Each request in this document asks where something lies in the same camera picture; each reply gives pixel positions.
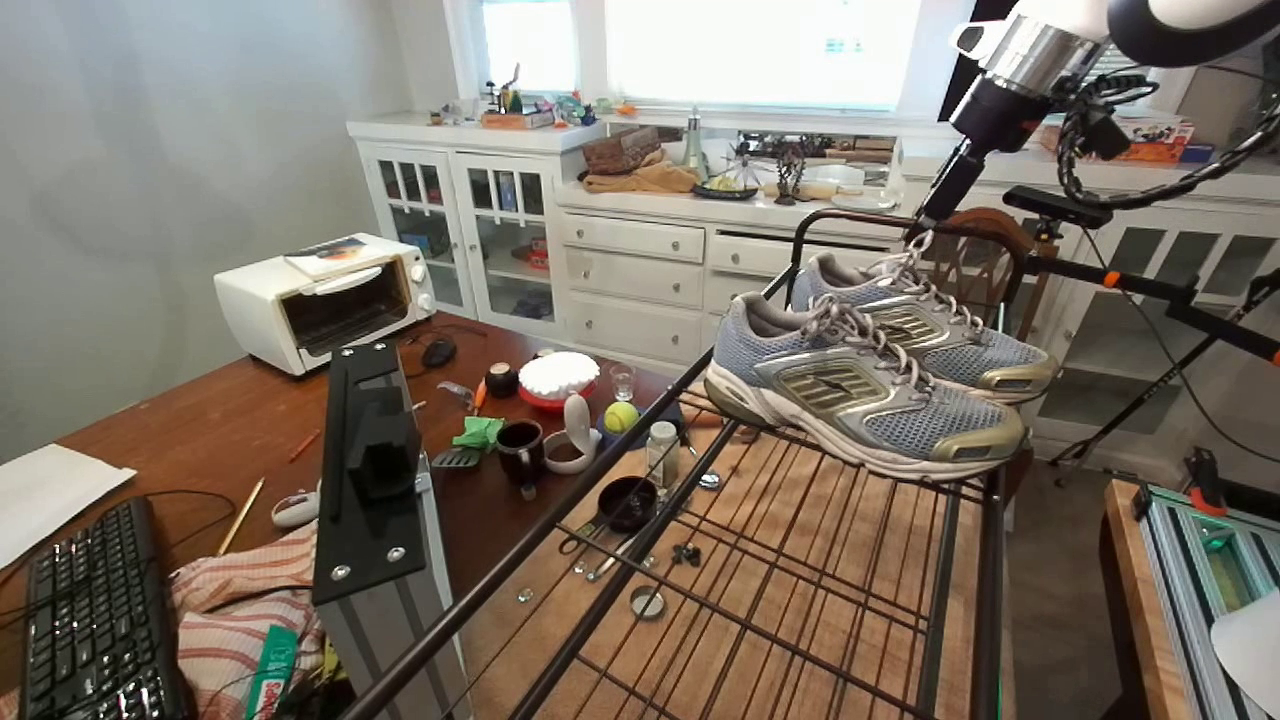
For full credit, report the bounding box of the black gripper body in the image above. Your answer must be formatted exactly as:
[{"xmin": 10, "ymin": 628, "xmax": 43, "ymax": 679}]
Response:
[{"xmin": 950, "ymin": 77, "xmax": 1055, "ymax": 159}]

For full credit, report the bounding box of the grey blue running shoe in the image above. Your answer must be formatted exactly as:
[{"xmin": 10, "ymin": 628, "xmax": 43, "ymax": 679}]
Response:
[
  {"xmin": 784, "ymin": 231, "xmax": 1059, "ymax": 410},
  {"xmin": 701, "ymin": 291, "xmax": 1034, "ymax": 486}
]

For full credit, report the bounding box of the brown wooden chair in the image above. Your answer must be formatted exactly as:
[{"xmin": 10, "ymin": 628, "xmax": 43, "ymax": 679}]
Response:
[{"xmin": 923, "ymin": 204, "xmax": 1038, "ymax": 336}]

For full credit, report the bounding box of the long white sideboard cabinet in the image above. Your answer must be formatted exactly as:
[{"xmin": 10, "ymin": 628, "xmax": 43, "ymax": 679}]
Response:
[{"xmin": 344, "ymin": 116, "xmax": 1280, "ymax": 444}]

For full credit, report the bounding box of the glass shaker jar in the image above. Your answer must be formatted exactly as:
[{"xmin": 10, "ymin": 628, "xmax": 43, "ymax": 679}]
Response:
[{"xmin": 643, "ymin": 415, "xmax": 686, "ymax": 490}]

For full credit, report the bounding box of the yellow tennis ball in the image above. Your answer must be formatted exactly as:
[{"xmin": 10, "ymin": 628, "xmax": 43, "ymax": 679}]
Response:
[{"xmin": 600, "ymin": 395, "xmax": 643, "ymax": 439}]

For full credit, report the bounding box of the black measuring cup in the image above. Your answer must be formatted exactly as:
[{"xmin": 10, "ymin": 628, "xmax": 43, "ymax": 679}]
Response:
[{"xmin": 594, "ymin": 472, "xmax": 665, "ymax": 539}]

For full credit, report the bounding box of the dark coffee mug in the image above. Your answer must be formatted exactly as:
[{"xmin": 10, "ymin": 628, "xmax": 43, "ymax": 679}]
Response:
[{"xmin": 491, "ymin": 415, "xmax": 553, "ymax": 492}]

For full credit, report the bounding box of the green plastic toy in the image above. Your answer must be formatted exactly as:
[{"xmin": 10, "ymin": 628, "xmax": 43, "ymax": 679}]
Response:
[{"xmin": 451, "ymin": 414, "xmax": 509, "ymax": 455}]

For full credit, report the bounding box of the white round shade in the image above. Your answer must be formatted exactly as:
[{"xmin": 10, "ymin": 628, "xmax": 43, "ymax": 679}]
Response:
[{"xmin": 1208, "ymin": 590, "xmax": 1280, "ymax": 720}]

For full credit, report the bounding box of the colourful booklet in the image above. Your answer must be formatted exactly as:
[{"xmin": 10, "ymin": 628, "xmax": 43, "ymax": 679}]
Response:
[{"xmin": 286, "ymin": 238, "xmax": 393, "ymax": 281}]

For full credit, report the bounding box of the white toaster oven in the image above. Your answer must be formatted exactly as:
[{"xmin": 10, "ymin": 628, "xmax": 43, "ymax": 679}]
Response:
[{"xmin": 211, "ymin": 231, "xmax": 440, "ymax": 381}]

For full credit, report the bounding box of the small white device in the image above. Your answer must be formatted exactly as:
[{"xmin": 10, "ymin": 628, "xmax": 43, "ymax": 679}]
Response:
[{"xmin": 270, "ymin": 481, "xmax": 324, "ymax": 534}]

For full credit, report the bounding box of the wooden pencil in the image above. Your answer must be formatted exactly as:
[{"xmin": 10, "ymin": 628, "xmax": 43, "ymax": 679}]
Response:
[{"xmin": 215, "ymin": 475, "xmax": 271, "ymax": 562}]

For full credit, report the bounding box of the green tube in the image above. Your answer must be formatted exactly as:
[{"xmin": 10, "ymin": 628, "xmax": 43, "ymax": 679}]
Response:
[{"xmin": 240, "ymin": 620, "xmax": 306, "ymax": 720}]

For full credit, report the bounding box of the pink white striped cloth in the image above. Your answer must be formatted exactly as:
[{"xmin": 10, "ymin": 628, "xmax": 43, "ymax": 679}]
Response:
[{"xmin": 168, "ymin": 522, "xmax": 334, "ymax": 720}]

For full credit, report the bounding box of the white paper sheet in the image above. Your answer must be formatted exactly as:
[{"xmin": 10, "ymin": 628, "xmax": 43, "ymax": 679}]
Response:
[{"xmin": 0, "ymin": 439, "xmax": 140, "ymax": 575}]

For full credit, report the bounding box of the black computer keyboard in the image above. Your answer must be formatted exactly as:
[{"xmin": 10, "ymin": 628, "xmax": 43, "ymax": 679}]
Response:
[{"xmin": 13, "ymin": 492, "xmax": 196, "ymax": 720}]

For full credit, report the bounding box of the black tripod camera stand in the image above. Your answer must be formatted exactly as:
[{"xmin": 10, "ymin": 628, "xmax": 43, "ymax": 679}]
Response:
[{"xmin": 997, "ymin": 180, "xmax": 1280, "ymax": 472}]

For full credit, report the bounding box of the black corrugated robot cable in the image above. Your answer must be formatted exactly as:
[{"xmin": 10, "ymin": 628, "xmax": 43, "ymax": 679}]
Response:
[{"xmin": 1055, "ymin": 77, "xmax": 1280, "ymax": 211}]

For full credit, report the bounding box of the bright window white frame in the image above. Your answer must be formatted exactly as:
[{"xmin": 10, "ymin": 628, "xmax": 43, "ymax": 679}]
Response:
[{"xmin": 443, "ymin": 0, "xmax": 966, "ymax": 123}]

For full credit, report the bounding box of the black wire shoe rack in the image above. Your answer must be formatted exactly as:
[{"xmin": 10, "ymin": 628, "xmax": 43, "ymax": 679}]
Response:
[{"xmin": 338, "ymin": 204, "xmax": 1038, "ymax": 720}]

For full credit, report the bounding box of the aluminium extrusion frame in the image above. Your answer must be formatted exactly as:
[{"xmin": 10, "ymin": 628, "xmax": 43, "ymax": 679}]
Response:
[{"xmin": 1132, "ymin": 481, "xmax": 1280, "ymax": 720}]

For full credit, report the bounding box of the black plate aluminium post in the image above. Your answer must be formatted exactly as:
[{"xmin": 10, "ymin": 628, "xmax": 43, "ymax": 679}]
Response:
[{"xmin": 308, "ymin": 336, "xmax": 472, "ymax": 720}]

